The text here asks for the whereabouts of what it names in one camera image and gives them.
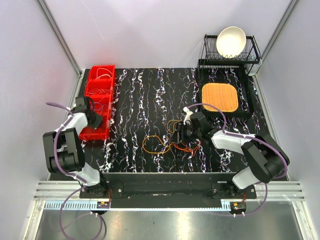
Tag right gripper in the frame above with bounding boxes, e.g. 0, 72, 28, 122
168, 121, 202, 144

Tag blue cable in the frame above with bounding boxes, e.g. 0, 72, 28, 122
93, 99, 111, 113

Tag white cable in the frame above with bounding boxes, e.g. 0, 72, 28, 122
93, 66, 113, 80

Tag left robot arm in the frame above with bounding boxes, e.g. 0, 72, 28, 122
42, 96, 108, 198

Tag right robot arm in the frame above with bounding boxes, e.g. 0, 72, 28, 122
169, 111, 290, 199

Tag red bin nearest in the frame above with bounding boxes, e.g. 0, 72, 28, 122
79, 114, 111, 141

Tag red bin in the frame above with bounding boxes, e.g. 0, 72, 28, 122
79, 114, 111, 141
84, 79, 115, 97
88, 65, 116, 80
91, 94, 113, 114

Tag red bin farthest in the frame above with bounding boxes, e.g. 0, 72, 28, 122
88, 65, 116, 80

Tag orange woven mat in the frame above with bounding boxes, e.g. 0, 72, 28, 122
201, 82, 239, 113

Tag black dish rack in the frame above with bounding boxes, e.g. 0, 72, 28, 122
198, 34, 261, 69

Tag white cup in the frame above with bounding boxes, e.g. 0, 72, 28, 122
245, 59, 263, 77

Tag white bowl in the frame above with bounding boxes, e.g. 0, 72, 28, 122
216, 26, 247, 58

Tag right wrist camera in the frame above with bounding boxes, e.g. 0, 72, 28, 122
183, 107, 193, 125

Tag left purple robot hose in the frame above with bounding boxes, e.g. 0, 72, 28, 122
46, 101, 107, 238

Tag purple robot hose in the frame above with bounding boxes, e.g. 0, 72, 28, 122
188, 103, 291, 217
46, 101, 107, 238

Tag right purple robot hose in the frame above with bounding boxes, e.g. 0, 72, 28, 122
188, 103, 291, 217

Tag aluminium frame post right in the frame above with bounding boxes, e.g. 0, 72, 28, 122
254, 0, 301, 76

